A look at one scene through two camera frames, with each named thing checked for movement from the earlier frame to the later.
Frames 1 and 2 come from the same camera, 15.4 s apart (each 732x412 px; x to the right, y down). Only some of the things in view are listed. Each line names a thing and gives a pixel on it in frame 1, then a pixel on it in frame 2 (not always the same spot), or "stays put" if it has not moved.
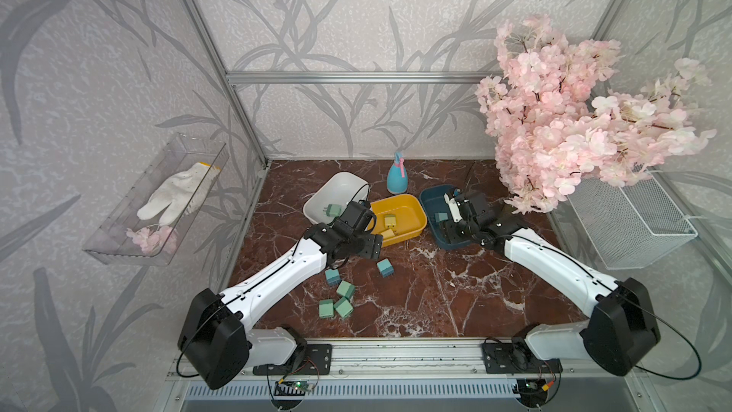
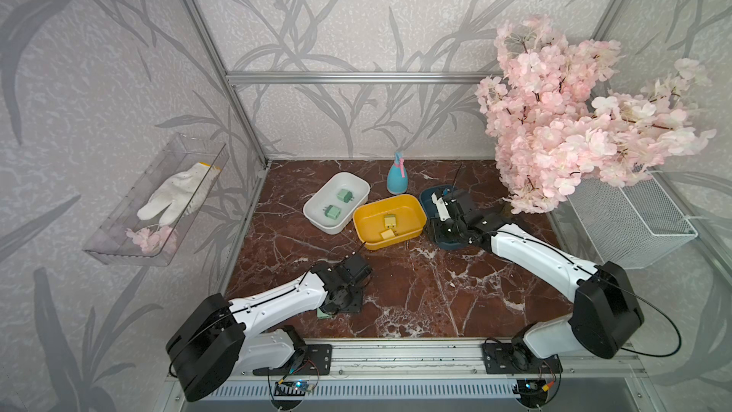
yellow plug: (390, 220) stays put
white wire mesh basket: (629, 226) stays put
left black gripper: (373, 246) → (356, 307)
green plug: (333, 210) stays put
